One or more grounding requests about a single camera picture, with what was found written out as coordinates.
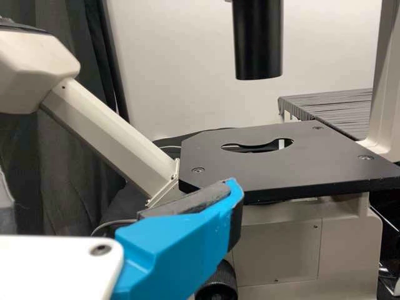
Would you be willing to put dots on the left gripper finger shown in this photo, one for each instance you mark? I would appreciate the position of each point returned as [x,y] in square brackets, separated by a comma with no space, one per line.
[175,247]

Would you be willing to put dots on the cream microscope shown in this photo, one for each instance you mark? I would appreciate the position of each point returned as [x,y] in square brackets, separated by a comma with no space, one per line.
[312,250]

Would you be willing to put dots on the black platform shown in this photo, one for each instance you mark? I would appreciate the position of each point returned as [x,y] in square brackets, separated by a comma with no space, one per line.
[337,109]

